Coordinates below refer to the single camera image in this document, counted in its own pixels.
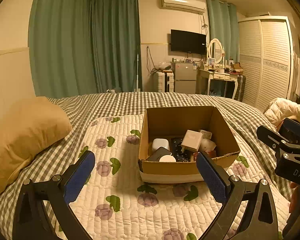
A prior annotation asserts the oval vanity mirror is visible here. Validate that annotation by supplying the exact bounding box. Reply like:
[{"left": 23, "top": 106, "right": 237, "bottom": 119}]
[{"left": 207, "top": 38, "right": 224, "bottom": 64}]

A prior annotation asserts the white suitcase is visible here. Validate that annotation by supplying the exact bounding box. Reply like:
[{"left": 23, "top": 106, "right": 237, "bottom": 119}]
[{"left": 153, "top": 71, "right": 174, "bottom": 93}]

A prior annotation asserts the brown cardboard box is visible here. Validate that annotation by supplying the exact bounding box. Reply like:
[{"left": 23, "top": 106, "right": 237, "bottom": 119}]
[{"left": 138, "top": 106, "right": 240, "bottom": 184}]

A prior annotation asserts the white power adapter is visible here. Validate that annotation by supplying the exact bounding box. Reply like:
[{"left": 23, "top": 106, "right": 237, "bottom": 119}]
[{"left": 199, "top": 129, "right": 212, "bottom": 140}]

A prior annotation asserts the black wall television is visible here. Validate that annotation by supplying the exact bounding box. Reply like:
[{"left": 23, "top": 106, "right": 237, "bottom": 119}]
[{"left": 170, "top": 29, "right": 206, "bottom": 55}]

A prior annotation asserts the person's right hand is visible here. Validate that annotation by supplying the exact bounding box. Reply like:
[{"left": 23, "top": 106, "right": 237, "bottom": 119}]
[{"left": 289, "top": 182, "right": 300, "bottom": 213}]

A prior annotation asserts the silver small refrigerator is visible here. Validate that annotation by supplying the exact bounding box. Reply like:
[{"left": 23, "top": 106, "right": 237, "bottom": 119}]
[{"left": 172, "top": 62, "right": 198, "bottom": 94}]

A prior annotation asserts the white louvered wardrobe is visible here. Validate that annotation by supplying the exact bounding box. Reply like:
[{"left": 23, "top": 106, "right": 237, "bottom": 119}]
[{"left": 238, "top": 16, "right": 293, "bottom": 111}]

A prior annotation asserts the white dressing table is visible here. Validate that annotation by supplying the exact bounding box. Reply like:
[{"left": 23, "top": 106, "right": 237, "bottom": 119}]
[{"left": 196, "top": 69, "right": 246, "bottom": 102}]

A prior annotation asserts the pink patterned booklet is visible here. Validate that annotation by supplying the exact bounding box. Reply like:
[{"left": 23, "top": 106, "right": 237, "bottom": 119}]
[{"left": 205, "top": 150, "right": 217, "bottom": 158}]

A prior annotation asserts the red capped white bottle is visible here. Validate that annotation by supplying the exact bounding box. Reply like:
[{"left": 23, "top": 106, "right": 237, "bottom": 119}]
[{"left": 159, "top": 155, "right": 176, "bottom": 163}]

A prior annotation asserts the black power bank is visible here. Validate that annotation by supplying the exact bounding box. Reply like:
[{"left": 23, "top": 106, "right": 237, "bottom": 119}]
[{"left": 146, "top": 147, "right": 172, "bottom": 161}]

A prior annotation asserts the green curtain right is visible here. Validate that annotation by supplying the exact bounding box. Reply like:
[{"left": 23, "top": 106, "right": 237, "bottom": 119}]
[{"left": 206, "top": 0, "right": 239, "bottom": 62}]

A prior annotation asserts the white air conditioner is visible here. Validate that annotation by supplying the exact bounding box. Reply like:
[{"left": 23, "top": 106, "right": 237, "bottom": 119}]
[{"left": 161, "top": 0, "right": 206, "bottom": 14}]

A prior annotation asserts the white rectangular charger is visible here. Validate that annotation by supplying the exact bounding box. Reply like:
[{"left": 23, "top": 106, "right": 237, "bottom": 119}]
[{"left": 181, "top": 129, "right": 202, "bottom": 152}]

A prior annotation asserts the white puffer jacket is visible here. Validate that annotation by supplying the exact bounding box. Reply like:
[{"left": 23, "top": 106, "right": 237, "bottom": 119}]
[{"left": 263, "top": 98, "right": 300, "bottom": 130}]

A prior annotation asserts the black remote control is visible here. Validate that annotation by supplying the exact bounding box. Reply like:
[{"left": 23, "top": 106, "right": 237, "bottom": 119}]
[{"left": 170, "top": 137, "right": 192, "bottom": 162}]

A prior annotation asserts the green curtain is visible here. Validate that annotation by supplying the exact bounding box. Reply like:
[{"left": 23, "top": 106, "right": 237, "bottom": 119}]
[
  {"left": 206, "top": 0, "right": 239, "bottom": 62},
  {"left": 28, "top": 0, "right": 142, "bottom": 98}
]

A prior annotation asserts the grey checkered bedspread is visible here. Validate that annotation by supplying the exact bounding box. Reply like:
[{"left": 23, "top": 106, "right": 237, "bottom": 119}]
[{"left": 0, "top": 92, "right": 292, "bottom": 239}]

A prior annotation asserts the tan pillow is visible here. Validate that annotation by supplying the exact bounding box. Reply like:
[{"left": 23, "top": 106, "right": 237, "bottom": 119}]
[{"left": 0, "top": 96, "right": 72, "bottom": 194}]

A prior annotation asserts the green curtain left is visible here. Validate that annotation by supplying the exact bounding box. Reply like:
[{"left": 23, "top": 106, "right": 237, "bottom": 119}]
[{"left": 28, "top": 0, "right": 142, "bottom": 98}]

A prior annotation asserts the white earbuds case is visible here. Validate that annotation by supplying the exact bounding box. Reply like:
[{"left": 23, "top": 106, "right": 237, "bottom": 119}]
[{"left": 152, "top": 138, "right": 170, "bottom": 152}]

